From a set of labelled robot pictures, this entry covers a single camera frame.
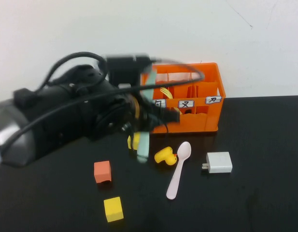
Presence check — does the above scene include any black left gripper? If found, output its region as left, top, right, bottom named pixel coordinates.
left=138, top=98, right=181, bottom=133

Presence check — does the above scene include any yellow plastic fork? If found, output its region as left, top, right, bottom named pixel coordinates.
left=159, top=87, right=183, bottom=116

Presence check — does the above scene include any pale green plastic knife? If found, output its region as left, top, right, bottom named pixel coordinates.
left=136, top=68, right=158, bottom=164

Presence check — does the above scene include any pink plastic spoon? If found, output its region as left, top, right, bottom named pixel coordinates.
left=166, top=141, right=192, bottom=200

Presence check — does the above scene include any orange plastic cutlery holder crate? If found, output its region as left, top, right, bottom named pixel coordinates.
left=141, top=62, right=227, bottom=134

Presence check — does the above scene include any paper label marked spoon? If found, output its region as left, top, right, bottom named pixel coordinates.
left=153, top=98, right=167, bottom=110

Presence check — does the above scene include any paper label marked fork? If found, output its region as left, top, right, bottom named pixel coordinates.
left=178, top=99, right=195, bottom=109

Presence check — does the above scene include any yellow foam cube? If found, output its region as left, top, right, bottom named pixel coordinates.
left=128, top=131, right=141, bottom=151
left=103, top=196, right=124, bottom=223

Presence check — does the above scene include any yellow rubber duck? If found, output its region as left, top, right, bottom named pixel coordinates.
left=154, top=146, right=178, bottom=166

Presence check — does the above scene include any paper label marked knife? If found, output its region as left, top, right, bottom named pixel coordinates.
left=205, top=96, right=222, bottom=105

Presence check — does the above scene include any orange foam cube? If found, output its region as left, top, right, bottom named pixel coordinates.
left=94, top=160, right=112, bottom=184

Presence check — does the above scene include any white USB wall charger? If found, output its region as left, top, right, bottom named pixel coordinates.
left=201, top=151, right=233, bottom=174

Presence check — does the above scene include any thick black camera cable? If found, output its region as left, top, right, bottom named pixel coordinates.
left=0, top=51, right=205, bottom=148

